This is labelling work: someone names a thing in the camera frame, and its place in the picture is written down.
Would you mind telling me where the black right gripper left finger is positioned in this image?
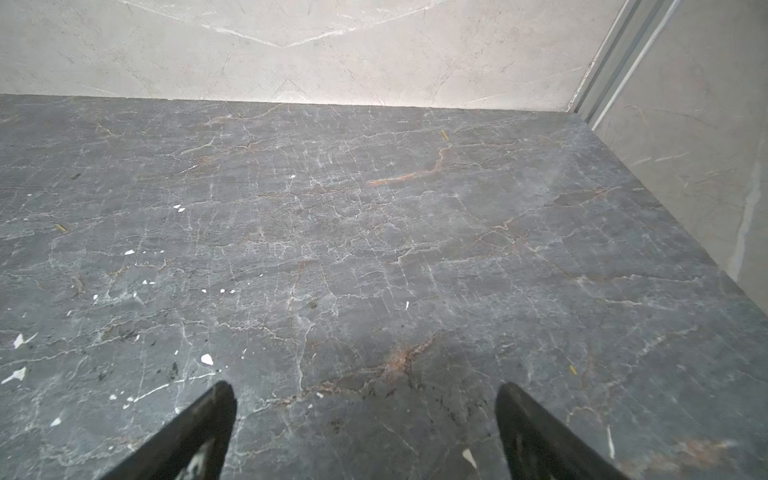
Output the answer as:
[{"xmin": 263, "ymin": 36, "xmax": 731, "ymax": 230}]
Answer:
[{"xmin": 103, "ymin": 381, "xmax": 237, "ymax": 480}]

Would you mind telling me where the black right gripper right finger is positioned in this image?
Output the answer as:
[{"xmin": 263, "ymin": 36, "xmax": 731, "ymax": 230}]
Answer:
[{"xmin": 495, "ymin": 382, "xmax": 627, "ymax": 480}]

